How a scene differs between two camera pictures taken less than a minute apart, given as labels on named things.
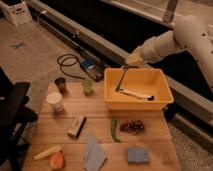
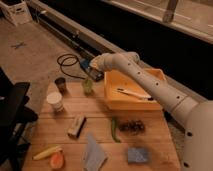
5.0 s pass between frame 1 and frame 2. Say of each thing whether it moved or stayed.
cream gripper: moved
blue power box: stayed
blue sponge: stayed
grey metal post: stayed
